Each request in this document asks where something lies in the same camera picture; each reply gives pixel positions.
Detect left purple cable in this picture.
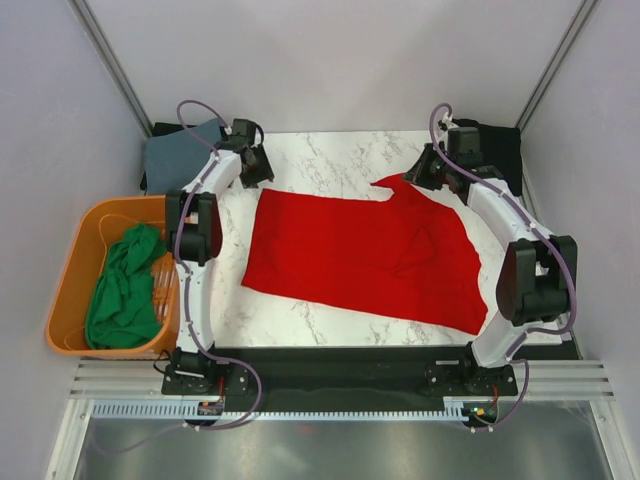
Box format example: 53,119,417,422
176,99,266,431

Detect white slotted cable duct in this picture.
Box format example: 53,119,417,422
90,399,498,422

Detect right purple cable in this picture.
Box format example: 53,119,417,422
429,102,581,432

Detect red t-shirt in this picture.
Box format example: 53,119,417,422
242,174,488,335

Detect green t-shirt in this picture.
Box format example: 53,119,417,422
85,223,166,350

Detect folded black t-shirt left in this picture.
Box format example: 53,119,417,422
138,121,236,192

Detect folded grey t-shirt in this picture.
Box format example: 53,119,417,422
143,119,227,194

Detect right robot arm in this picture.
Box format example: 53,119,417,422
404,124,578,394

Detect purple cable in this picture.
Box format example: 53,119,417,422
176,99,266,431
429,102,581,432

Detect orange plastic basket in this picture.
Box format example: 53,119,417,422
45,196,179,360

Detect folded black t-shirt right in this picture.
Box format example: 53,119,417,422
453,119,523,197

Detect right aluminium frame post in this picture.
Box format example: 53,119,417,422
515,0,600,132

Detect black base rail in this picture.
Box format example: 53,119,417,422
159,344,581,414

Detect left aluminium frame post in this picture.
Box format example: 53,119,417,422
68,0,152,137

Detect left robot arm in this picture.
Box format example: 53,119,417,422
162,119,274,395

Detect folded black t-shirt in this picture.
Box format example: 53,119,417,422
138,121,236,192
453,119,523,197

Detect aluminium frame post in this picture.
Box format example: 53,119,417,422
515,0,600,132
68,0,152,137

